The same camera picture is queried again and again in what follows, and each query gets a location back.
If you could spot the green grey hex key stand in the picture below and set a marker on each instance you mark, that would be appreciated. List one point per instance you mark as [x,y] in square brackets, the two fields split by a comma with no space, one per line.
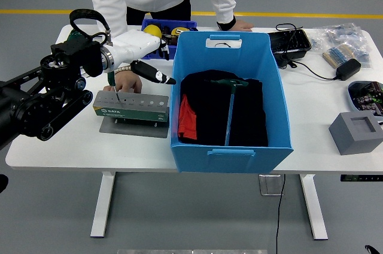
[128,113]

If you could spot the metal floor box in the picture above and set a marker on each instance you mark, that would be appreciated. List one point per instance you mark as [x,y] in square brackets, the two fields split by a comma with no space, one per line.
[270,185]

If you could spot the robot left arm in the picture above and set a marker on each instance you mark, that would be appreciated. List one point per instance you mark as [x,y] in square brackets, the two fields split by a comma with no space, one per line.
[30,113]

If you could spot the brown metal part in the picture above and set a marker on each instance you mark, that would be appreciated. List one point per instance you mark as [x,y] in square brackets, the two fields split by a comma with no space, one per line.
[171,39]

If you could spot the grey block with square recess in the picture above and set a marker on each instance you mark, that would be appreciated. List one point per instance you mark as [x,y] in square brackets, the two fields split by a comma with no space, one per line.
[353,143]

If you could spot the clear plastic component bags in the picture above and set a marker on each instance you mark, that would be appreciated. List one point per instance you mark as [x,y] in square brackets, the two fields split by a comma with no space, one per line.
[344,33]

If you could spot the blue folding storage box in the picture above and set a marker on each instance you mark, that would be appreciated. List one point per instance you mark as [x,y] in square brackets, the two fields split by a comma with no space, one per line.
[227,161]

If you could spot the light blue tray with electronics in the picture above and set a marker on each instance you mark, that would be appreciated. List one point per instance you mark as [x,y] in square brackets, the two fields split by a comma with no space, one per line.
[366,98]

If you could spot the yellow ball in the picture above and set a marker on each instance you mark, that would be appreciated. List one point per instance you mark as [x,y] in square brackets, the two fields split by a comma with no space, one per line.
[152,30]

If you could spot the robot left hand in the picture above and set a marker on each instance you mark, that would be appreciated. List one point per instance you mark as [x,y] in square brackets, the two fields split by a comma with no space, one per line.
[134,45]

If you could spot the black cloth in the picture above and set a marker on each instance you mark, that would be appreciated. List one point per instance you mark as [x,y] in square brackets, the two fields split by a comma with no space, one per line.
[206,110]

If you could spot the black table control panel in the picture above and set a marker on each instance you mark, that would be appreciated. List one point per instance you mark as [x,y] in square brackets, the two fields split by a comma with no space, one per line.
[362,178]

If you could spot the dark blue parts bin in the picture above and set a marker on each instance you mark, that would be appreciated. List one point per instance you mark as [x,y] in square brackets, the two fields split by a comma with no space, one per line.
[182,24]

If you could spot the black power adapter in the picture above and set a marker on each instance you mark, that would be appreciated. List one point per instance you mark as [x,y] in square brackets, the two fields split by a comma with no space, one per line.
[348,69]

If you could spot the yellow tape measure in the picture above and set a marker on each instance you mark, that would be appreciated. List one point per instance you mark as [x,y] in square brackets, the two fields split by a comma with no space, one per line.
[179,30]

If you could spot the person's right hand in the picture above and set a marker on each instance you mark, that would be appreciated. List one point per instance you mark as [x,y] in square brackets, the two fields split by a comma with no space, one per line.
[127,81]

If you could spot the resistor tape strip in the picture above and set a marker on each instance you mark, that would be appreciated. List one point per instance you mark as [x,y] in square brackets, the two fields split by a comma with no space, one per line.
[336,54]

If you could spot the black plastic tray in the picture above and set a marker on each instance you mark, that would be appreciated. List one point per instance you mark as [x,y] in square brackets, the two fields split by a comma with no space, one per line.
[287,44]

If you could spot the dark brown roll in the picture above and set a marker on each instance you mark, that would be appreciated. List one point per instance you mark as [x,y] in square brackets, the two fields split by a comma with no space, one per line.
[165,30]

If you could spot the white table leg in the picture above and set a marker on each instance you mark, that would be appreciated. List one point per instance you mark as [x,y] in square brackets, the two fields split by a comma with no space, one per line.
[314,206]
[103,206]

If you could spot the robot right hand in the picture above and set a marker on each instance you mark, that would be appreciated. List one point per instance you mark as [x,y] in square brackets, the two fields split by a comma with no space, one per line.
[372,250]

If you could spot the person's left hand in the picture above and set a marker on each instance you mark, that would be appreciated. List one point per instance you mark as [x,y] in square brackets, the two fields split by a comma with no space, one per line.
[243,26]

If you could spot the red cloth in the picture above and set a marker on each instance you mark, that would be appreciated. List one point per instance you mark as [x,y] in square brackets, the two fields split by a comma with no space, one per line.
[187,119]

